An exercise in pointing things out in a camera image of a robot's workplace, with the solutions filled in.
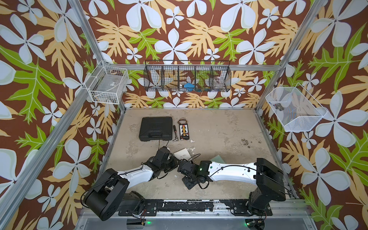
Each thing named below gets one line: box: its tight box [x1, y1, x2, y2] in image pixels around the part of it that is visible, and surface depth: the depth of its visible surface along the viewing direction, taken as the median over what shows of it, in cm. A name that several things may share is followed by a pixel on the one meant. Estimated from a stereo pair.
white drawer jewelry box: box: [173, 148, 192, 161], surface depth 93 cm
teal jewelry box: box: [209, 154, 226, 164], surface depth 92 cm
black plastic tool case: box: [138, 116, 173, 142], surface depth 103 cm
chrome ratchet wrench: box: [172, 125, 179, 142], surface depth 107 cm
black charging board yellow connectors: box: [177, 117, 190, 141], surface depth 107 cm
